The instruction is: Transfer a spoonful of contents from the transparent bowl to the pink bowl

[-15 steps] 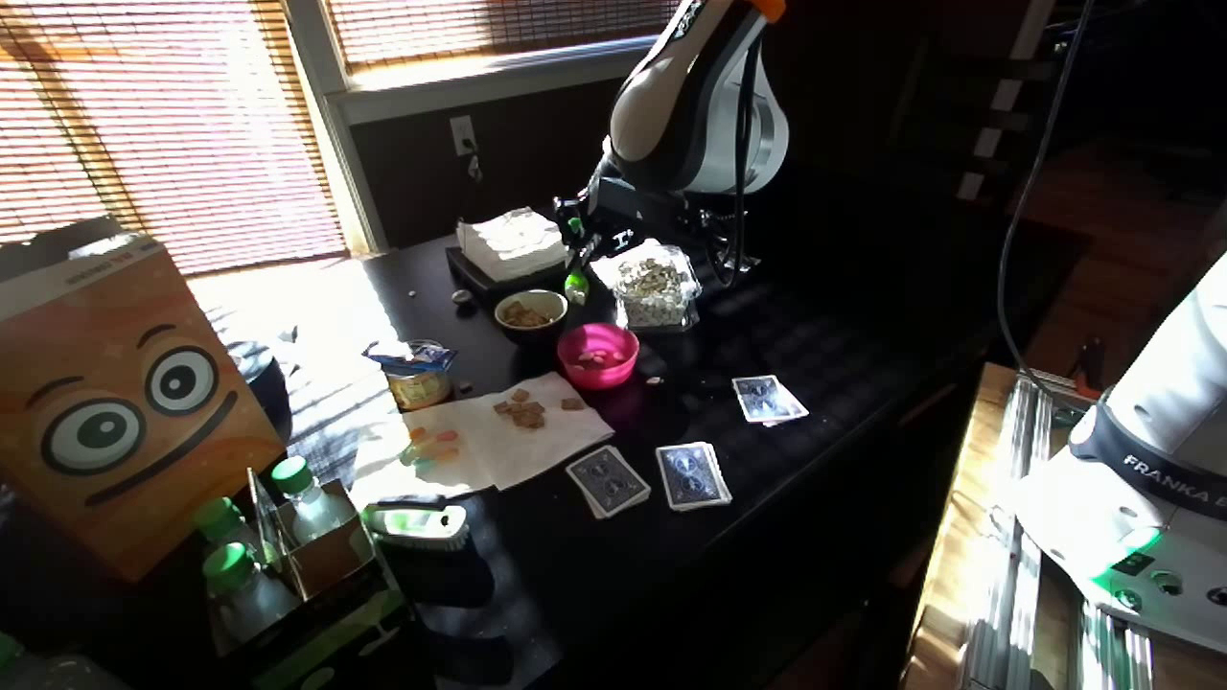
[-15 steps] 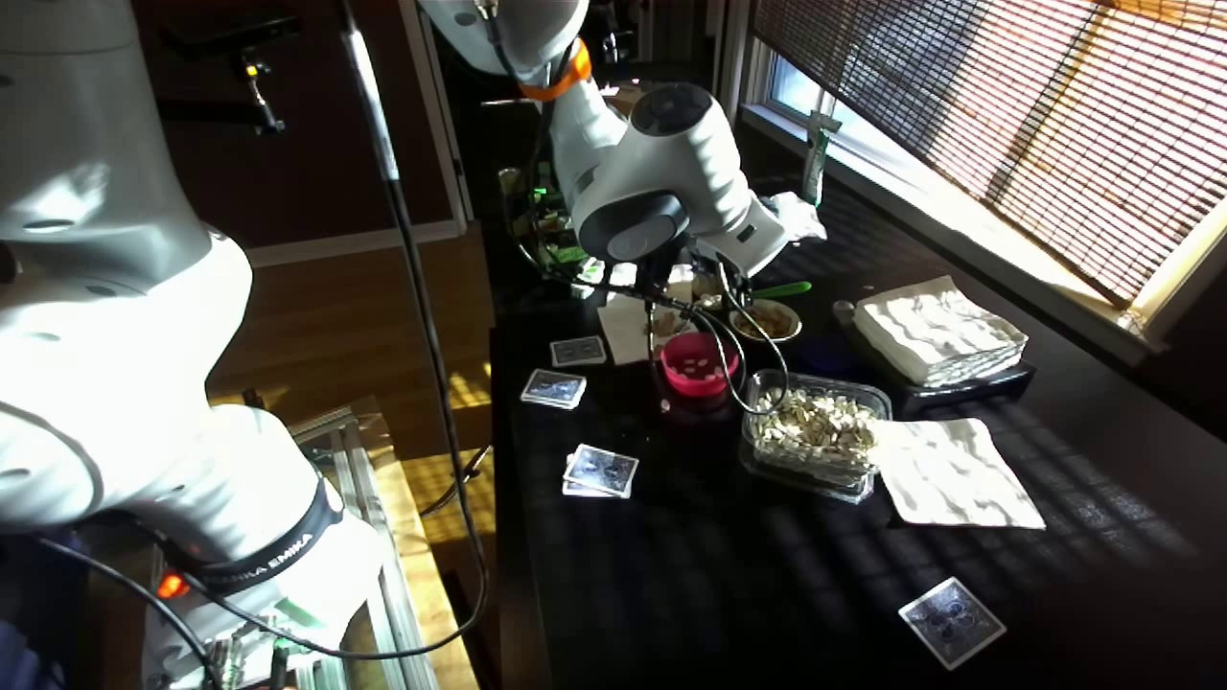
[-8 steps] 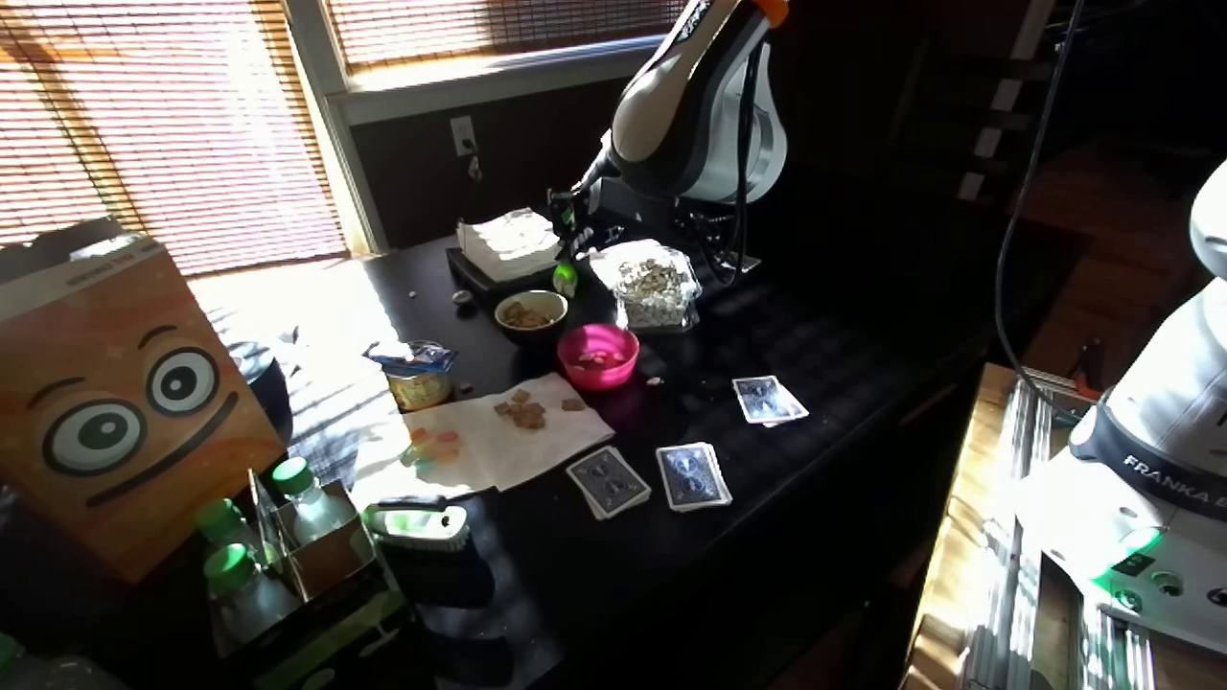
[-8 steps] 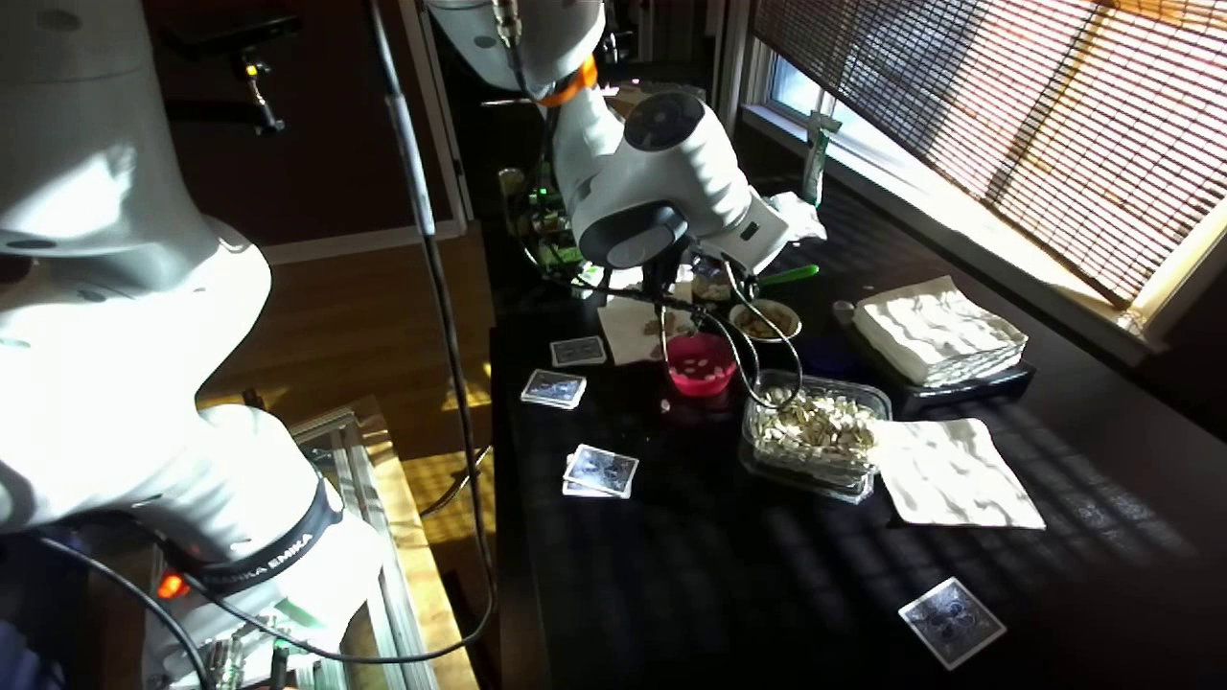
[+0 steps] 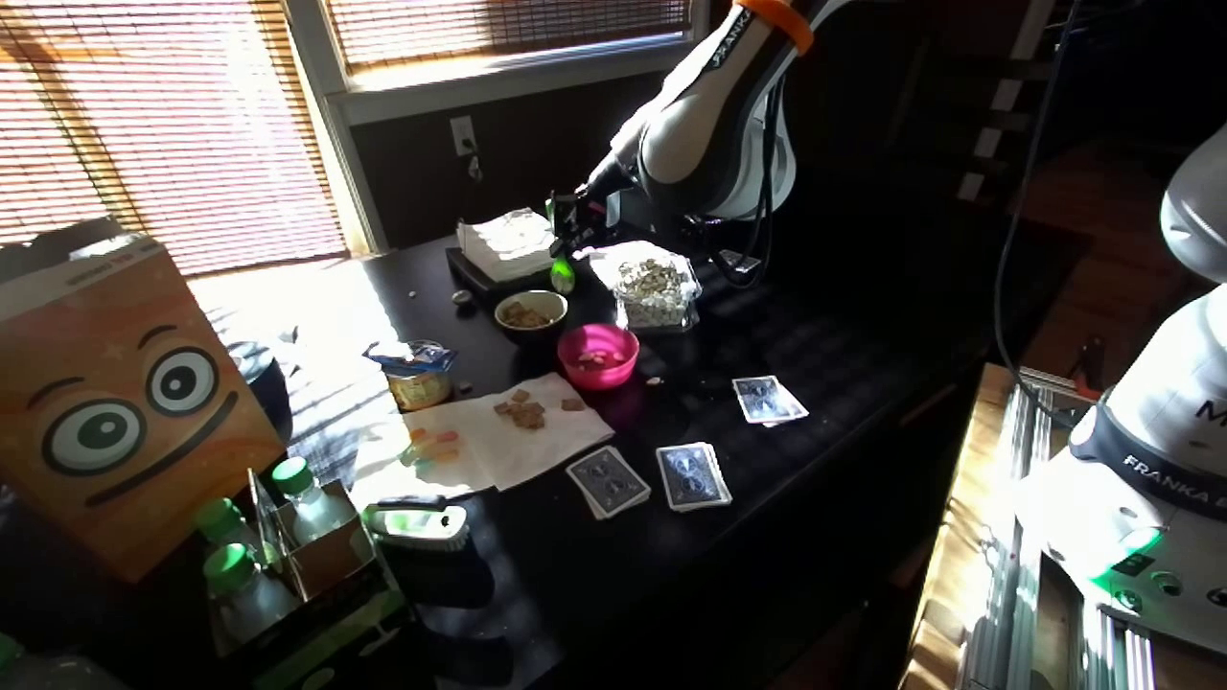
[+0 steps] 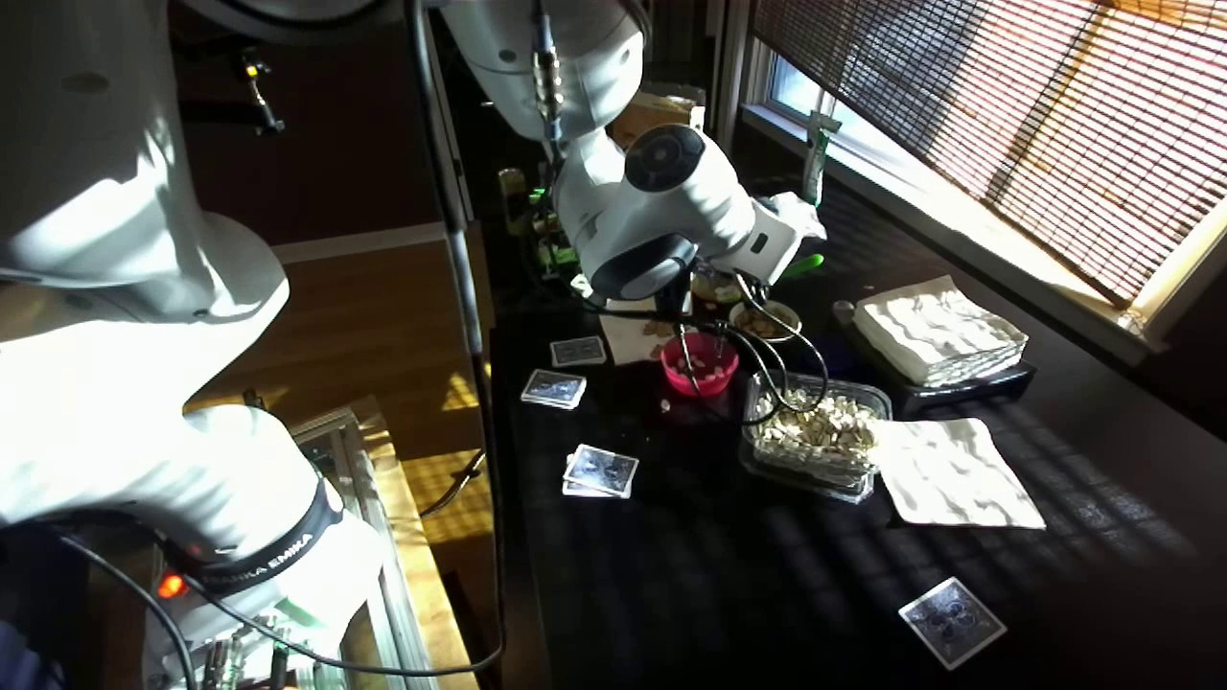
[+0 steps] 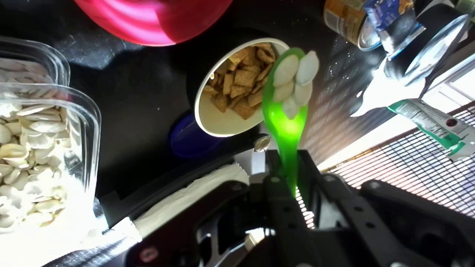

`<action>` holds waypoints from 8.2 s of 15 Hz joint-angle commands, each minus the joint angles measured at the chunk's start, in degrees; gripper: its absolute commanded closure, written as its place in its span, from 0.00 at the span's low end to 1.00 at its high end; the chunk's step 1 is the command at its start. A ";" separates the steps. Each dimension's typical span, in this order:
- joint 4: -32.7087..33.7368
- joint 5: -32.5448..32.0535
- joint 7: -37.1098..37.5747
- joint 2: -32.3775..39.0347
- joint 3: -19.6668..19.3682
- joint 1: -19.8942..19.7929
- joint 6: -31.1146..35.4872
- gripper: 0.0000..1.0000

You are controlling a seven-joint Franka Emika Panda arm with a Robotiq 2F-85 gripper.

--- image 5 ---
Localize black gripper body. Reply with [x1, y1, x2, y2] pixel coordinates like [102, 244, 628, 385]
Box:
[549, 154, 650, 262]

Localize small white bowl with food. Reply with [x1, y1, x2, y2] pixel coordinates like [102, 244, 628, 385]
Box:
[490, 285, 574, 343]

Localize pink bowl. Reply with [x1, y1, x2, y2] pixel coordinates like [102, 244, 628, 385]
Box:
[553, 319, 643, 394]

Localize white foam container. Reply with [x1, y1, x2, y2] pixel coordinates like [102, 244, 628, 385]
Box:
[454, 202, 569, 287]

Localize transparent plastic container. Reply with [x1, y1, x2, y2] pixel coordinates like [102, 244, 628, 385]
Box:
[589, 236, 710, 336]

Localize black tray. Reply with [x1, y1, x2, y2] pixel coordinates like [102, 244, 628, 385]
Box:
[443, 242, 608, 316]

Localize wooden window blind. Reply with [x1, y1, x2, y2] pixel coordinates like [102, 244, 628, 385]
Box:
[320, 0, 700, 75]
[0, 0, 352, 279]

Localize stained paper towel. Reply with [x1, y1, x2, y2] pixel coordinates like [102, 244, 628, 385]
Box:
[394, 370, 618, 497]

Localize green and white small pack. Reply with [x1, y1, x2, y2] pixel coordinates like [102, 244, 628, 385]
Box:
[361, 494, 477, 558]

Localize dark round container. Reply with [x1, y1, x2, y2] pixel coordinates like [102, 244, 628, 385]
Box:
[226, 336, 301, 445]

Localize dark wooden staircase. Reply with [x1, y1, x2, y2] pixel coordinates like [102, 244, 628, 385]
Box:
[893, 0, 1091, 215]

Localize green capped bottle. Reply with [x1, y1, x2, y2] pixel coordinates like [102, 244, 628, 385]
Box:
[265, 453, 375, 604]
[191, 494, 307, 665]

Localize green cardboard bottle carrier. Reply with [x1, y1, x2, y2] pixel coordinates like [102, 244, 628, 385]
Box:
[247, 551, 416, 687]

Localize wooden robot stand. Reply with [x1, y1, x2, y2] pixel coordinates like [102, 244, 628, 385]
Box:
[898, 359, 1227, 690]

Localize orange box with cartoon face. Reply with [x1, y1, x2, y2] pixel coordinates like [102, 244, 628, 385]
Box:
[0, 218, 289, 591]

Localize white wall outlet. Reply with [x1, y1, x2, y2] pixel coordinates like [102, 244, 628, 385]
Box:
[444, 110, 486, 183]

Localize white window frame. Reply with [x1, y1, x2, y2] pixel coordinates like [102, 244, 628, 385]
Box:
[279, 0, 716, 262]

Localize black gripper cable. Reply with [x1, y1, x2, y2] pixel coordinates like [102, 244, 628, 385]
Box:
[751, 90, 792, 262]

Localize orange strap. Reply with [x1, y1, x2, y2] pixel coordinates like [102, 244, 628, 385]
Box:
[737, 0, 820, 55]

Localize aluminium frame rails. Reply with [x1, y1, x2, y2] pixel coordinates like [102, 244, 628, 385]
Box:
[975, 377, 1164, 690]

